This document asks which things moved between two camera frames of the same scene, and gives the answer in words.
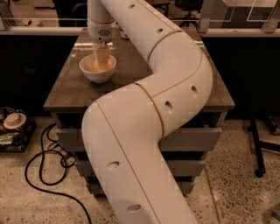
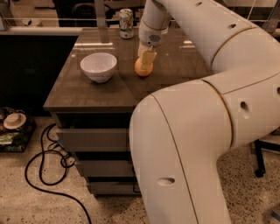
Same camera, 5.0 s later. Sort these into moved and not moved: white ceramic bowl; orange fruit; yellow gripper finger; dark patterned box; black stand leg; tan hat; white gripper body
Moved: orange fruit; white gripper body; yellow gripper finger
Not moved: tan hat; black stand leg; white ceramic bowl; dark patterned box
